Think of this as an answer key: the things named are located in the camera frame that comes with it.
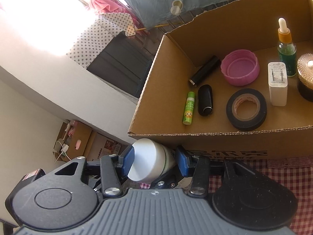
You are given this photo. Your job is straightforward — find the white plastic bottle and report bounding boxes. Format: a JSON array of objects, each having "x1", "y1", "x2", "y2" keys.
[{"x1": 128, "y1": 138, "x2": 176, "y2": 184}]

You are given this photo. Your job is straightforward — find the green lip balm stick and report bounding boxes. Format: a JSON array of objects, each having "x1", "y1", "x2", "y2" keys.
[{"x1": 183, "y1": 92, "x2": 195, "y2": 125}]

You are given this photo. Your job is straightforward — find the black car key fob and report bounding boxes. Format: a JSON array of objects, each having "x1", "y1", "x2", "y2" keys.
[{"x1": 198, "y1": 84, "x2": 213, "y2": 116}]

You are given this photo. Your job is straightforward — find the black cylindrical tube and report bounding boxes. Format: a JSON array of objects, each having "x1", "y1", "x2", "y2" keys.
[{"x1": 189, "y1": 56, "x2": 221, "y2": 87}]

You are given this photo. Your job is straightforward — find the pink plastic lid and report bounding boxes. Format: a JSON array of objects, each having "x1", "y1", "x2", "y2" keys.
[{"x1": 221, "y1": 49, "x2": 260, "y2": 87}]

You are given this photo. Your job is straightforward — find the white power adapter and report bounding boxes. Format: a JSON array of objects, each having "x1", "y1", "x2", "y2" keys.
[{"x1": 268, "y1": 62, "x2": 288, "y2": 107}]

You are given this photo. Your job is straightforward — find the green dropper bottle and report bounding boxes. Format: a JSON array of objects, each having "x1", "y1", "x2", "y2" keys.
[{"x1": 277, "y1": 18, "x2": 297, "y2": 77}]

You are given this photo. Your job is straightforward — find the gold lidded jar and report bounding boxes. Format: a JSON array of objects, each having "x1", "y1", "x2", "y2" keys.
[{"x1": 297, "y1": 53, "x2": 313, "y2": 102}]

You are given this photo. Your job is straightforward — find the black tape roll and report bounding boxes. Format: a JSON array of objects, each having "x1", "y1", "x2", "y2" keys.
[{"x1": 226, "y1": 88, "x2": 267, "y2": 132}]

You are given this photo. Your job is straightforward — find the brown cardboard box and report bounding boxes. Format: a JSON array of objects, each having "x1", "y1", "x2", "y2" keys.
[{"x1": 128, "y1": 0, "x2": 312, "y2": 159}]

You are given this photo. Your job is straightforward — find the dark storage crate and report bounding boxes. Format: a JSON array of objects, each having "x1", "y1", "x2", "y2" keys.
[{"x1": 87, "y1": 33, "x2": 152, "y2": 98}]

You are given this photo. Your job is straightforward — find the pink checkered tablecloth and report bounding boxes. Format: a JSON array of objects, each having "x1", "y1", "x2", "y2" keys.
[{"x1": 139, "y1": 159, "x2": 313, "y2": 235}]

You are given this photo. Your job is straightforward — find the polka dot cloth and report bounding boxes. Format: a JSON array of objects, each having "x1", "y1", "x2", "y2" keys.
[{"x1": 66, "y1": 13, "x2": 136, "y2": 69}]

